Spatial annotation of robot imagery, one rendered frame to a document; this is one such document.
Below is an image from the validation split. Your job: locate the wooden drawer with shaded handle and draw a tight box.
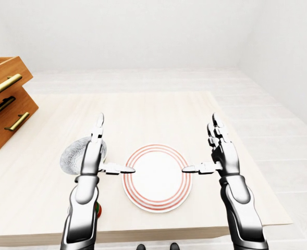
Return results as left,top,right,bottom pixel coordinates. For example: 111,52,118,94
0,87,33,126

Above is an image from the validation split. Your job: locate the short brass drawer handle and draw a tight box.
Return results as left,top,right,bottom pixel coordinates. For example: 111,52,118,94
4,111,30,132

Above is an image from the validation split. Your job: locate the dark shaded brass drawer handle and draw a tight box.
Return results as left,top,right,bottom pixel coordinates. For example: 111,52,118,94
0,96,16,117

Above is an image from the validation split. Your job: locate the wooden drawer pulled open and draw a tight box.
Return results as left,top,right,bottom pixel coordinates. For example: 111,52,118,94
0,56,34,112

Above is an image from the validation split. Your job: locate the red and green small object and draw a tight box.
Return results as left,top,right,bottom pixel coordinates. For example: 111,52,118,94
94,201,103,220

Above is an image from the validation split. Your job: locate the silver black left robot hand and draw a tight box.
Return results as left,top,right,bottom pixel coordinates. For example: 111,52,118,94
79,112,136,177

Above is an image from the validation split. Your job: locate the grey patterned bowl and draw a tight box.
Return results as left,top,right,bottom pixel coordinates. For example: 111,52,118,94
59,136,108,176

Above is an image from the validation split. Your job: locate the wooden cabinet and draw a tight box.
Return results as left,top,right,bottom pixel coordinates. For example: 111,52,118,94
0,53,40,159

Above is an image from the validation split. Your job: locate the white plate with red rings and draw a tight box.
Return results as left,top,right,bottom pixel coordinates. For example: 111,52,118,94
122,144,193,213

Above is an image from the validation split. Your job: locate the wooden drawer with short handle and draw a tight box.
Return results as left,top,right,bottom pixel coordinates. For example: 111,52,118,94
0,98,40,157

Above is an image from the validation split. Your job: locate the long brass drawer handle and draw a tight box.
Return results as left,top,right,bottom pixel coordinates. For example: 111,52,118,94
0,73,23,94

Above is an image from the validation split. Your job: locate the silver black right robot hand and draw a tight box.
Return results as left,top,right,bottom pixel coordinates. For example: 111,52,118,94
182,112,240,178

